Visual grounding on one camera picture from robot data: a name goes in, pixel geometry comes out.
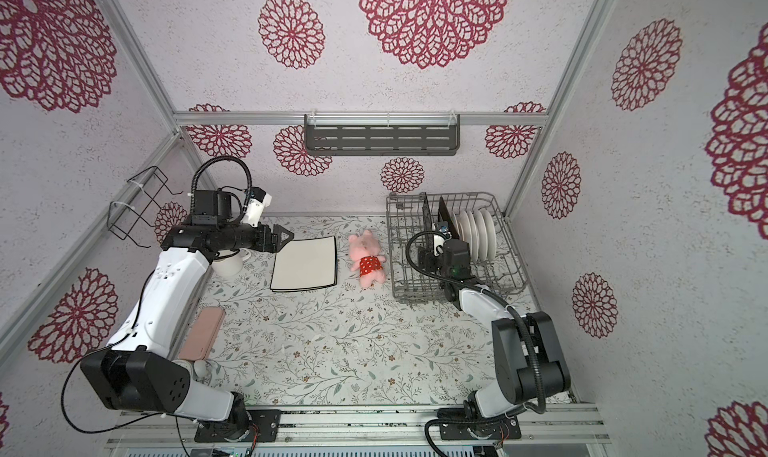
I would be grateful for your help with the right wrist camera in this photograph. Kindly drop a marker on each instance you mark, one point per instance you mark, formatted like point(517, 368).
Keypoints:
point(441, 233)

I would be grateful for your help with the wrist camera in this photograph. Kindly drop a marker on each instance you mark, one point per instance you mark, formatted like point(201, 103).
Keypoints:
point(441, 233)
point(258, 201)

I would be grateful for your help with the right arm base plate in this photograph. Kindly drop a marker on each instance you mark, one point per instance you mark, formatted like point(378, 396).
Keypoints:
point(454, 425)

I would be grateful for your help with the grey wire dish rack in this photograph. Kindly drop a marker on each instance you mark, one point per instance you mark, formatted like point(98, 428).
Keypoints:
point(504, 275)

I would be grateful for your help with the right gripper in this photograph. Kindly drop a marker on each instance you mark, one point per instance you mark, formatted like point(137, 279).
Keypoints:
point(424, 262)

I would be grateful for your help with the grey wall shelf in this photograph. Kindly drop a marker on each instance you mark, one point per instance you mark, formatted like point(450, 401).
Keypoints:
point(387, 136)

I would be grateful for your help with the white mug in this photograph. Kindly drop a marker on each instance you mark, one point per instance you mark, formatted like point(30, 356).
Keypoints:
point(230, 263)

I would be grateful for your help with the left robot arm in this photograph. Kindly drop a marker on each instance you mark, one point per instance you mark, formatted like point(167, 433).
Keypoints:
point(134, 370)

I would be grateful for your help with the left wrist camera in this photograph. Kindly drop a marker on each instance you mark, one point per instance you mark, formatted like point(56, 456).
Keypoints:
point(258, 201)

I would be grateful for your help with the aluminium mounting rail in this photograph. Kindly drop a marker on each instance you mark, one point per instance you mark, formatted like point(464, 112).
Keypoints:
point(381, 425)

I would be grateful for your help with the white square plate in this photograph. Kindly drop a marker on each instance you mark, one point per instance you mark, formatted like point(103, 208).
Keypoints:
point(310, 261)
point(286, 287)

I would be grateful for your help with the pink plush pig toy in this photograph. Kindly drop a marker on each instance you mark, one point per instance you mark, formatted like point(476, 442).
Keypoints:
point(366, 257)

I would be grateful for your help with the black wire wall hook rack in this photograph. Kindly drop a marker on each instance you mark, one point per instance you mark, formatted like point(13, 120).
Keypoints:
point(126, 213)

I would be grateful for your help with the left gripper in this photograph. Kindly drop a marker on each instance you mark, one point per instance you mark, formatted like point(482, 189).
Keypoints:
point(275, 246)

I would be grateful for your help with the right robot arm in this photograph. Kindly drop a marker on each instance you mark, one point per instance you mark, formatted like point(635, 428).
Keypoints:
point(529, 364)

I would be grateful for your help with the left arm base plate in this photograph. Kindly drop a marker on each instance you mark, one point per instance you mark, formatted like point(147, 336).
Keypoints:
point(247, 426)

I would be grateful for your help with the white alarm clock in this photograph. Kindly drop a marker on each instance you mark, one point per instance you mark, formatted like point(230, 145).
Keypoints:
point(200, 370)

